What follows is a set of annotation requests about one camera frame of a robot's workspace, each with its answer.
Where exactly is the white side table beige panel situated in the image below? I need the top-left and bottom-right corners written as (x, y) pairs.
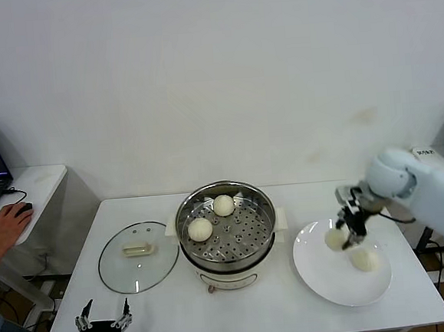
top-left (0, 160), bottom-right (111, 321)

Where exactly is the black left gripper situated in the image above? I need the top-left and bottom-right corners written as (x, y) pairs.
top-left (73, 295), bottom-right (135, 332)

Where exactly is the white wall socket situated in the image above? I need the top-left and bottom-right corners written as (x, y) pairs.
top-left (34, 246), bottom-right (57, 262)

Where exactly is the cream electric cooking pot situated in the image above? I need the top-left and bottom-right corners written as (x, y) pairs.
top-left (176, 225), bottom-right (290, 296)

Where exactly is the black mouse cable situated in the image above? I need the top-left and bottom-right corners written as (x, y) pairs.
top-left (2, 184), bottom-right (30, 205)

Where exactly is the perforated steel steamer basket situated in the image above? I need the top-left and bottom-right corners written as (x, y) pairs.
top-left (163, 175), bottom-right (292, 269)

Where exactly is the white label with black print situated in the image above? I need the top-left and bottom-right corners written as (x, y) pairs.
top-left (412, 145), bottom-right (436, 159)

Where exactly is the white steamed baozi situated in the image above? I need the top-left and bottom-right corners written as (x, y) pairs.
top-left (186, 217), bottom-right (215, 243)
top-left (350, 248), bottom-right (381, 274)
top-left (323, 227), bottom-right (348, 251)
top-left (212, 193), bottom-right (237, 218)

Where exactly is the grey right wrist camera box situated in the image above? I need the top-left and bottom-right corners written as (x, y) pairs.
top-left (334, 183), bottom-right (364, 206)

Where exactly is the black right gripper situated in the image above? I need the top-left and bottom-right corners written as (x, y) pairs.
top-left (334, 206), bottom-right (370, 251)

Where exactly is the black cable with adapter block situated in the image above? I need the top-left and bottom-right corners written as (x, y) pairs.
top-left (413, 217), bottom-right (444, 290)

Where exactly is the person's bare hand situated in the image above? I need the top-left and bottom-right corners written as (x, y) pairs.
top-left (0, 202), bottom-right (36, 246)

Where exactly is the white round plate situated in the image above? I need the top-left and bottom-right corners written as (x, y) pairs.
top-left (290, 214), bottom-right (395, 312)

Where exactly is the round glass pot lid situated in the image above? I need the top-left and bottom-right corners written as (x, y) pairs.
top-left (94, 219), bottom-right (183, 297)

